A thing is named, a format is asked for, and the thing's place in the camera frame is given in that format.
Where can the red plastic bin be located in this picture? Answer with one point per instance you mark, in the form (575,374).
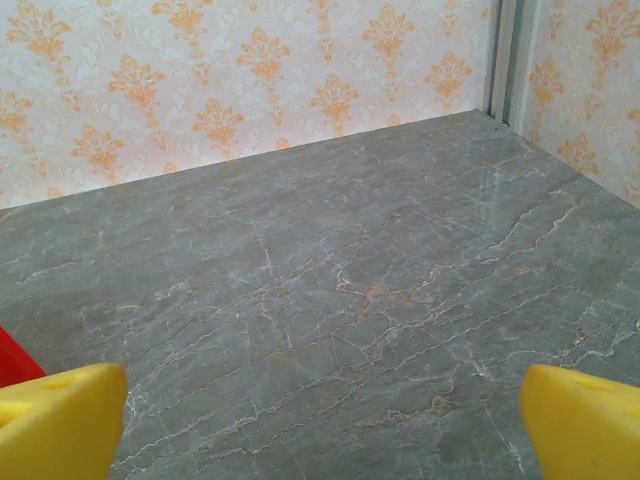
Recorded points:
(15,360)

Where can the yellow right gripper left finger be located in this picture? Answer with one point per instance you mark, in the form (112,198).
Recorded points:
(55,430)

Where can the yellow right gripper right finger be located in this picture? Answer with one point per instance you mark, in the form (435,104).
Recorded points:
(590,435)

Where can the aluminium frame post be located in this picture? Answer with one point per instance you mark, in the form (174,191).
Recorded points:
(507,60)

